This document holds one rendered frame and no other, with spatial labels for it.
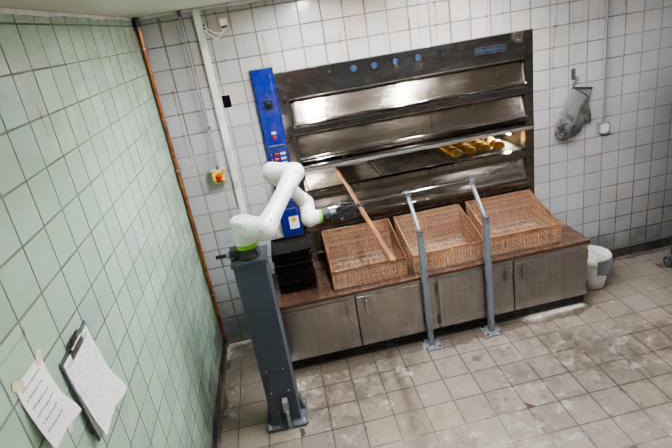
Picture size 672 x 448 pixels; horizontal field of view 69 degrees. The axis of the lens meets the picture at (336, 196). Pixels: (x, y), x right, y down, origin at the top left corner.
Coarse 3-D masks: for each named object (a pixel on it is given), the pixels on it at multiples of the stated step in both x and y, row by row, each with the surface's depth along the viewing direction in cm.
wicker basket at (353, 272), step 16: (384, 224) 388; (336, 240) 385; (352, 240) 386; (368, 240) 387; (384, 240) 389; (336, 256) 386; (352, 256) 387; (368, 256) 388; (384, 256) 384; (400, 256) 364; (336, 272) 345; (352, 272) 347; (368, 272) 365; (384, 272) 351; (400, 272) 352; (336, 288) 349
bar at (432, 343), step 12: (468, 180) 350; (408, 192) 345; (420, 192) 348; (480, 204) 343; (420, 240) 334; (420, 252) 337; (420, 264) 342; (492, 276) 353; (492, 288) 356; (492, 300) 360; (492, 312) 363; (432, 324) 359; (492, 324) 367; (432, 336) 362; (492, 336) 364; (432, 348) 362
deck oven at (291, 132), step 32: (512, 32) 358; (480, 96) 371; (288, 128) 356; (320, 128) 360; (480, 128) 379; (320, 160) 376; (512, 160) 392; (480, 192) 397; (320, 224) 384; (320, 256) 393
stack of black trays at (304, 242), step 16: (272, 240) 368; (288, 240) 366; (304, 240) 362; (272, 256) 343; (288, 256) 346; (304, 256) 347; (288, 272) 350; (304, 272) 351; (288, 288) 354; (304, 288) 355
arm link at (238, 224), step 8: (240, 216) 273; (248, 216) 271; (232, 224) 270; (240, 224) 268; (232, 232) 273; (240, 232) 269; (240, 240) 272; (248, 240) 273; (256, 240) 278; (240, 248) 275; (248, 248) 275
